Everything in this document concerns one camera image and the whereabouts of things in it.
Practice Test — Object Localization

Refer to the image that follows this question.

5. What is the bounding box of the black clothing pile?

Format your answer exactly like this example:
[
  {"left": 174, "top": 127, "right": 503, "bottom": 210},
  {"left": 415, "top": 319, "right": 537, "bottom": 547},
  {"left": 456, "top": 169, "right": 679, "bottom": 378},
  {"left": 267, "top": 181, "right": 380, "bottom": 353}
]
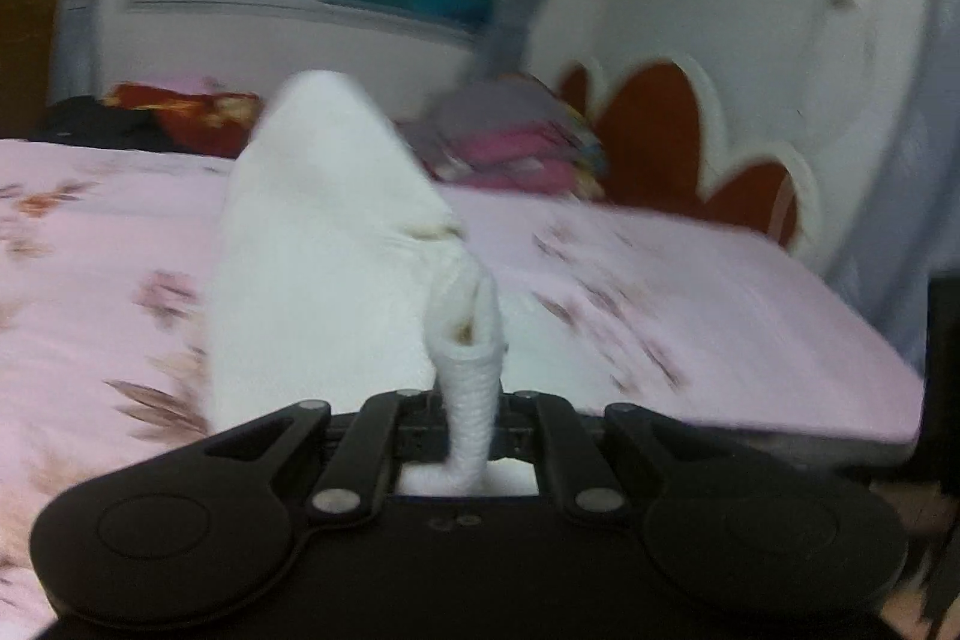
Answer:
[{"left": 29, "top": 96, "right": 185, "bottom": 152}]

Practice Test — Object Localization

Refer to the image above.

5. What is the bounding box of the red floral blanket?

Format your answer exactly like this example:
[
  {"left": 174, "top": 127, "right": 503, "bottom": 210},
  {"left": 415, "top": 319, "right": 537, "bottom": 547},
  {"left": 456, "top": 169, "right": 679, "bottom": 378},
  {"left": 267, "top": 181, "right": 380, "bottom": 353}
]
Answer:
[{"left": 103, "top": 83, "right": 263, "bottom": 159}]

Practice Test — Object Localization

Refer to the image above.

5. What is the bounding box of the white small cloth garment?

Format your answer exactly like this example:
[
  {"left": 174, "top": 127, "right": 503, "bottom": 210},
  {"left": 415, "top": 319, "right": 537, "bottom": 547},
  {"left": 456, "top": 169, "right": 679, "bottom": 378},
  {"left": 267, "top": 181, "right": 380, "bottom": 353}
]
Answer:
[{"left": 205, "top": 68, "right": 539, "bottom": 499}]

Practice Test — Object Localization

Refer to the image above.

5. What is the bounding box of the pink floral bed sheet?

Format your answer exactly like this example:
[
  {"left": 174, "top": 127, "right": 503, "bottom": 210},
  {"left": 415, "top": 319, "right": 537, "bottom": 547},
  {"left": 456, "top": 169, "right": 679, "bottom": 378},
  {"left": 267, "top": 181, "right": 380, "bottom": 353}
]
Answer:
[{"left": 2, "top": 140, "right": 924, "bottom": 638}]

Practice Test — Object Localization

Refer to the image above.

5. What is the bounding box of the red heart-shaped headboard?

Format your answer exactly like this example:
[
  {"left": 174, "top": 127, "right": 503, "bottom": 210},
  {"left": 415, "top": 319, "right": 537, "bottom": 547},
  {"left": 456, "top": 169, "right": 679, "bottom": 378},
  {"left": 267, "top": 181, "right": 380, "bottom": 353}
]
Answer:
[{"left": 556, "top": 55, "right": 820, "bottom": 255}]

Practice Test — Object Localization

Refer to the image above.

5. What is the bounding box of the stack of folded clothes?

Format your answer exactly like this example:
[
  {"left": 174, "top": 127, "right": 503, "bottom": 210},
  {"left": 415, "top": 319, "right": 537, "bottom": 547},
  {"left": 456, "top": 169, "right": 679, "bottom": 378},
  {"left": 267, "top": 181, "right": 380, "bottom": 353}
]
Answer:
[{"left": 397, "top": 74, "right": 605, "bottom": 200}]

